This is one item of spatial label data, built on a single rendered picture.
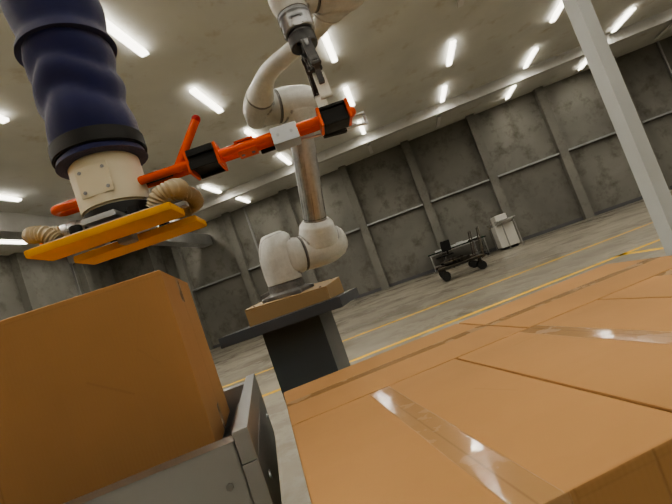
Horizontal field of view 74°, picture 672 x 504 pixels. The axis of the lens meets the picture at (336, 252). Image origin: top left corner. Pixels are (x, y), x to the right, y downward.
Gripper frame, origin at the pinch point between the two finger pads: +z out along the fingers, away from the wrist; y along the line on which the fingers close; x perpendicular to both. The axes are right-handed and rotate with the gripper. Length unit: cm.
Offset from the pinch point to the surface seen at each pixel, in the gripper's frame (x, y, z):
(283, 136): -13.4, 4.3, 5.9
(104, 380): -64, 23, 48
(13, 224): -600, -822, -300
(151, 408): -57, 22, 57
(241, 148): -24.4, 3.9, 5.2
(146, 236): -56, -3, 17
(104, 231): -58, 16, 17
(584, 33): 231, -211, -71
